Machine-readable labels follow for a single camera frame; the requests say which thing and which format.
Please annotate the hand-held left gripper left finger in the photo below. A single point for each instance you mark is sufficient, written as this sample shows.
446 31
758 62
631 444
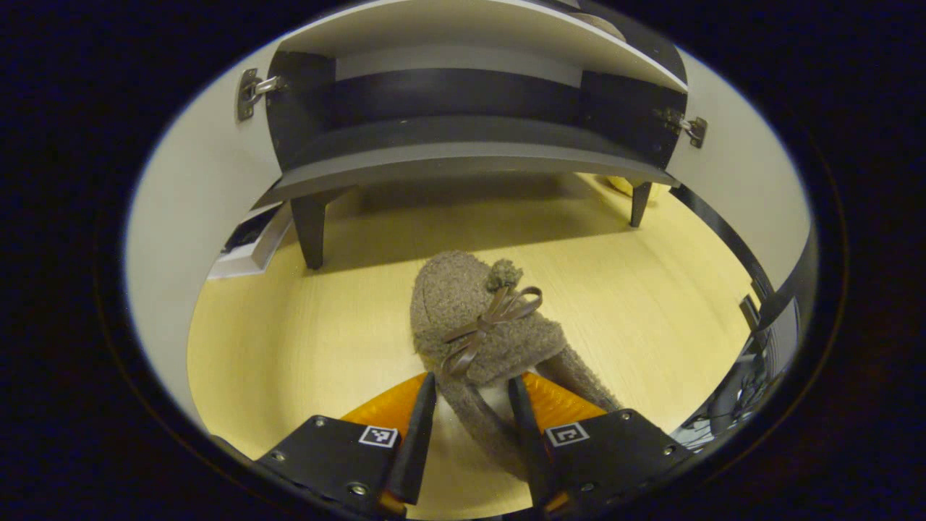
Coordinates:
419 449

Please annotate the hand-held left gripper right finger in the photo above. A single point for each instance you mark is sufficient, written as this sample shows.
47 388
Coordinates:
532 449

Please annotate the white and grey shoe cabinet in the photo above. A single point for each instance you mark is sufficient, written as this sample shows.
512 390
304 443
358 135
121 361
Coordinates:
448 155

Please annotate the shoe cabinet door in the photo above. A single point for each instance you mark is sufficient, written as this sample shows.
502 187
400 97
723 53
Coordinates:
188 188
752 181

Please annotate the metal door hinge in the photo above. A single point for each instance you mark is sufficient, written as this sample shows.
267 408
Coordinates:
691 129
249 94

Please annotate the white booklet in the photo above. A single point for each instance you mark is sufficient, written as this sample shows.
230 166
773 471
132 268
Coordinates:
268 253

